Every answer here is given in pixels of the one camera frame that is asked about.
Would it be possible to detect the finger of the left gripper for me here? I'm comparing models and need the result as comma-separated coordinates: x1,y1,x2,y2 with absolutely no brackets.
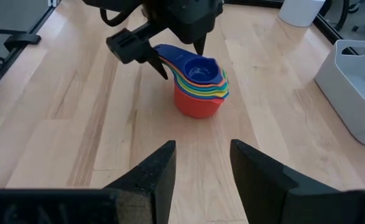
192,33,209,57
105,21,171,80

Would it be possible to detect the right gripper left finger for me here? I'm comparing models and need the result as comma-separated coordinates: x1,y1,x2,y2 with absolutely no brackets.
0,139,177,224

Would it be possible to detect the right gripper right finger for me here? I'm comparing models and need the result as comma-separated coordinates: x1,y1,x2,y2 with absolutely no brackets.
229,138,365,224

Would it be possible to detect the indigo measuring cup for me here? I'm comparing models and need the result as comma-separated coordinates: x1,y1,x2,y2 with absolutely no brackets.
153,44,224,86

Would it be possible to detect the yellow measuring cup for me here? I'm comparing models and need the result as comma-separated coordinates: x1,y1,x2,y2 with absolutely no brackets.
173,77,230,98

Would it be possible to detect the blue measuring cup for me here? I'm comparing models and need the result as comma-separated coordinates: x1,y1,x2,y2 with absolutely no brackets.
173,78,231,101

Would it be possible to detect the red measuring cup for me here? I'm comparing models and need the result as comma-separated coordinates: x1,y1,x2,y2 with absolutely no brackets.
173,81,226,120

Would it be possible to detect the grey plastic basket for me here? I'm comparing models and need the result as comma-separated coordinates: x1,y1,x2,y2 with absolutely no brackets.
313,39,365,148

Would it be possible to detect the white plant pot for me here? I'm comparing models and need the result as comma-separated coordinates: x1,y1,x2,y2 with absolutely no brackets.
277,0,326,29

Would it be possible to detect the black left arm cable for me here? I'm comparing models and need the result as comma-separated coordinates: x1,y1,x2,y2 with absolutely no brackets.
99,7,131,27

